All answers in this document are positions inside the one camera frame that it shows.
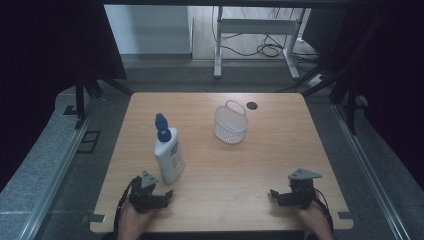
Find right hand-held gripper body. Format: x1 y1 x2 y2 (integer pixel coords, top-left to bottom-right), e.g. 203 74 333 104
277 167 323 210

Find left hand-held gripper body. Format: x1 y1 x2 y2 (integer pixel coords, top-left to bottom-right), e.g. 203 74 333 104
128 169 170 215

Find white bottle with blue cap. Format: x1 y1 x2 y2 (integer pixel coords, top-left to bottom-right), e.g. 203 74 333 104
153 112 186 186

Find white mesh basket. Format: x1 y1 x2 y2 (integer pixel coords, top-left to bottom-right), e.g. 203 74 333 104
213 99 250 145

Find person's left hand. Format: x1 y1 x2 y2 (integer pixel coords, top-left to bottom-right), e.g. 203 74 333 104
118 200 158 235

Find person's right hand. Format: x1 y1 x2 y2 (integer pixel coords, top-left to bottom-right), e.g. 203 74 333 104
297 201 330 235

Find black metal stand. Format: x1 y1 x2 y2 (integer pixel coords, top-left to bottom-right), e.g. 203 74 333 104
328 19 372 136

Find white power strip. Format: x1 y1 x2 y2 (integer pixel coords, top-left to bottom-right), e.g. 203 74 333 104
306 73 326 89

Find black tripod stand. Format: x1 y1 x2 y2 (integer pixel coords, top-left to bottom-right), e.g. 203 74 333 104
62 64 135 130

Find black curtain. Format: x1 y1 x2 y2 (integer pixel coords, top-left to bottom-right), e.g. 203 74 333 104
301 0 424 192
0 0 128 193

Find left hand-held gripper black cable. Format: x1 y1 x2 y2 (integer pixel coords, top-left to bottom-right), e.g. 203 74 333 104
113 175 142 238

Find hand-held gripper black cable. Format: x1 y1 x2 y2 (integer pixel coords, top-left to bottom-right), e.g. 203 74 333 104
113 175 142 238
313 187 335 234

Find right hand-held gripper black cable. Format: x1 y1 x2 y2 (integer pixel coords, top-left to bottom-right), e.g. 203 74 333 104
313 187 335 234

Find black table bracket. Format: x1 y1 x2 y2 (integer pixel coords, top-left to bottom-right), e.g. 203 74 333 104
80 213 106 225

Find aluminium rail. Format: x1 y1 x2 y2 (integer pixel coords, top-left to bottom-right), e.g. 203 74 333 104
332 103 412 240
18 99 98 240

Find black floor cables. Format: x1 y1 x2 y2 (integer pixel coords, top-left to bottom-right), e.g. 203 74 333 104
211 6 323 74

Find white metal desk frame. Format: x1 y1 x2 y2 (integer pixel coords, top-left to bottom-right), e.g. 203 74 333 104
213 5 308 81

